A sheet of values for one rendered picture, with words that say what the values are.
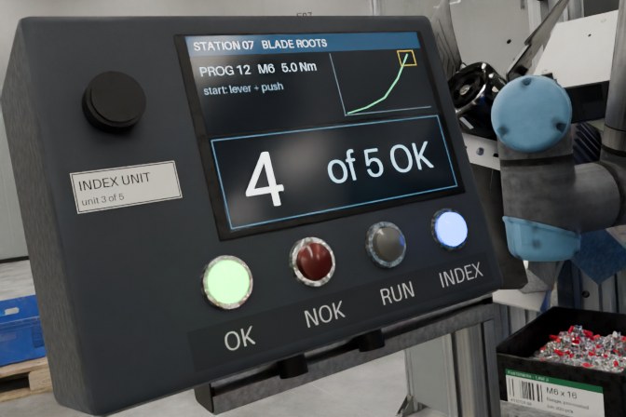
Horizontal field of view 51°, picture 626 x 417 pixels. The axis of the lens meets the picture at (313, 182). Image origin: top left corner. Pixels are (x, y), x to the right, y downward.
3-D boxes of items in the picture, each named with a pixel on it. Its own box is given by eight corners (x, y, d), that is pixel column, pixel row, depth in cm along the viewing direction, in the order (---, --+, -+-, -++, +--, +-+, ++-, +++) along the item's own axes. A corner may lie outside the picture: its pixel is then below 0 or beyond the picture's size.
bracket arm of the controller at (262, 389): (467, 311, 53) (464, 275, 53) (495, 318, 50) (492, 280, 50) (194, 401, 41) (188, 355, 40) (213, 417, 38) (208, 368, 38)
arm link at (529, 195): (625, 250, 69) (618, 147, 68) (537, 268, 65) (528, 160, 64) (573, 241, 76) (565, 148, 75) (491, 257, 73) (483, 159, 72)
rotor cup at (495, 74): (479, 113, 128) (437, 73, 122) (545, 87, 117) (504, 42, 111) (468, 172, 120) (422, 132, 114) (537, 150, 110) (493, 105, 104)
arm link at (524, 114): (492, 163, 66) (484, 78, 65) (501, 154, 76) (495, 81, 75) (576, 156, 63) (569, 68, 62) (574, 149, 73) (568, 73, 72)
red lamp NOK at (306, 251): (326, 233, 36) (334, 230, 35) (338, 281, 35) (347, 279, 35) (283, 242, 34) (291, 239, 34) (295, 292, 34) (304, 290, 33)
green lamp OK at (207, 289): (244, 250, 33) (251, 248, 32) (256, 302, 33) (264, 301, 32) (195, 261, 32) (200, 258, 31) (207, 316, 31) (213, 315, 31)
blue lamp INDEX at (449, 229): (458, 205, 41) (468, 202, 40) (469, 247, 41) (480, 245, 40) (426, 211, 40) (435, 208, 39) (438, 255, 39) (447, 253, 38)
